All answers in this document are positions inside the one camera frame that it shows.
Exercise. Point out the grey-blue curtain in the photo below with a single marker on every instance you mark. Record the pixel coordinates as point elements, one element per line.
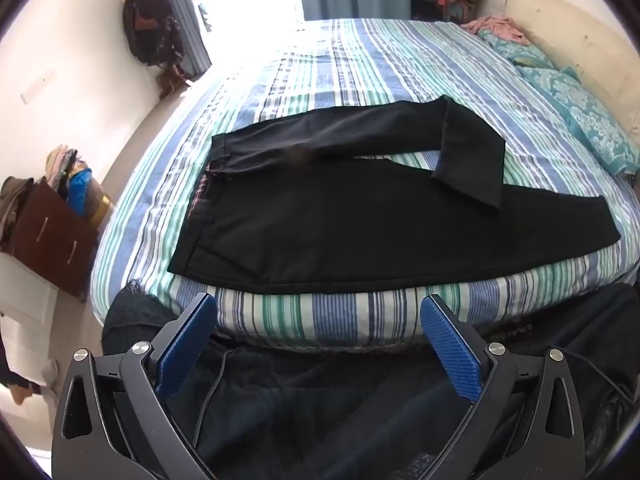
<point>192,25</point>

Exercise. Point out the brown bag on floor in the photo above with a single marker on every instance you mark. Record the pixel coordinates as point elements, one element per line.
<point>172,80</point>

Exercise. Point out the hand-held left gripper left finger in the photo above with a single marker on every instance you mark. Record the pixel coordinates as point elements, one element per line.
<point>184,346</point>

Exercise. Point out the white wall trunking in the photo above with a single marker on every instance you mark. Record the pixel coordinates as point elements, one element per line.
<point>39,86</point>

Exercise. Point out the black pants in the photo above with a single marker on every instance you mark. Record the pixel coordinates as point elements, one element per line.
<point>350,220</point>

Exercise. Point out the brown wooden dresser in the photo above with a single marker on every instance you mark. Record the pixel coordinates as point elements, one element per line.
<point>50,240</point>

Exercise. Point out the striped bed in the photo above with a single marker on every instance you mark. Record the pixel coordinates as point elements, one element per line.
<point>350,60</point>

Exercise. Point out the pink cloth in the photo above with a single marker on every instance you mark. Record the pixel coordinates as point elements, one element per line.
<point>492,27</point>

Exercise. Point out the person's black clothing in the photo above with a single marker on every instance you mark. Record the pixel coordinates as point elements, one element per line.
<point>320,410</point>

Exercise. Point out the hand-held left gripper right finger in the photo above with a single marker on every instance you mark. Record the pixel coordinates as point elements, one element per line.
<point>451,346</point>

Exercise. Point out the large teal patterned pillow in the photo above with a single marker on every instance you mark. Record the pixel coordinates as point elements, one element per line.
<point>585,110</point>

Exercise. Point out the dark hanging bags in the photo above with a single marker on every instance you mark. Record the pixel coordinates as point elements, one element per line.
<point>147,15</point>

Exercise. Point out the olive cloth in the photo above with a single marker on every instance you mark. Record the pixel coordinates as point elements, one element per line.
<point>15,200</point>

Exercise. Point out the cream headboard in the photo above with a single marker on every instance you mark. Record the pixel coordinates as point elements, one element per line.
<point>565,30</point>

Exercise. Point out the pile of folded clothes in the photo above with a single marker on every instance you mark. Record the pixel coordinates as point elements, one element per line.
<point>60,165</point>

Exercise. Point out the small teal patterned pillow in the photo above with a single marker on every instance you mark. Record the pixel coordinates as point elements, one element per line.
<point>515,50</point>

